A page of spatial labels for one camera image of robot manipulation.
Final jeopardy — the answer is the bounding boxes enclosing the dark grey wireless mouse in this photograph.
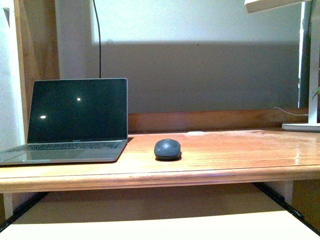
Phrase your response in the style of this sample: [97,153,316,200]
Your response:
[154,138,182,161]

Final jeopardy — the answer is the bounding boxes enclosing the white round sticker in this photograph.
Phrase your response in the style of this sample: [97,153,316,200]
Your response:
[187,131,204,136]

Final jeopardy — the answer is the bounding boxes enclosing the grey open laptop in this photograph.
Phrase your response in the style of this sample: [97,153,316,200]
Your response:
[0,78,128,166]

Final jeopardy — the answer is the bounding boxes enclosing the white desk lamp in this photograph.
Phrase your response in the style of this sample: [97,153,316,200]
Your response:
[244,0,320,133]

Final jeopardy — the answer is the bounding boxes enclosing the green plant leaves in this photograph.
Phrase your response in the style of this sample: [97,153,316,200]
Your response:
[312,86,320,100]

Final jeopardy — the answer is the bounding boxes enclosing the pull-out keyboard tray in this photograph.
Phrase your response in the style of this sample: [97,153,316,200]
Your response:
[0,211,320,240]

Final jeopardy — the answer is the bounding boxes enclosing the white lamp power cable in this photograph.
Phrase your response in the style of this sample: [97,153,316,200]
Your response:
[273,106,309,117]

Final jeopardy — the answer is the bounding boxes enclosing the black hanging cable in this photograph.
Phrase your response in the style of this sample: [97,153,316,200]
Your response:
[92,0,102,79]

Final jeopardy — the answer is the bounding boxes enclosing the wooden desk hutch frame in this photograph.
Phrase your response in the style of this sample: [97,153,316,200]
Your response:
[13,0,308,134]

